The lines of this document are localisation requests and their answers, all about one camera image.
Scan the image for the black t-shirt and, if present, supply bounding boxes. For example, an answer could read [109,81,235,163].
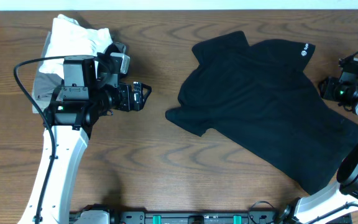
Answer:
[165,31,358,194]

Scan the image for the grey folded garment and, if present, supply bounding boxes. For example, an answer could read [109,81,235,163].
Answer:
[31,30,65,114]

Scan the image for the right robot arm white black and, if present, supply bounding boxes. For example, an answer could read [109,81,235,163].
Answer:
[278,56,358,223]

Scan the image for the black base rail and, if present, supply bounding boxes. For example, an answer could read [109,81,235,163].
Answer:
[69,210,352,224]

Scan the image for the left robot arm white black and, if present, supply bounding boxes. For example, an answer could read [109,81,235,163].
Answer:
[19,53,152,224]

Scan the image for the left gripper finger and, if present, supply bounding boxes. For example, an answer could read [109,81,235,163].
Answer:
[133,82,152,97]
[139,95,149,111]

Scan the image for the white folded garment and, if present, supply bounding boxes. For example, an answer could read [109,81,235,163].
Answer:
[38,14,113,79]

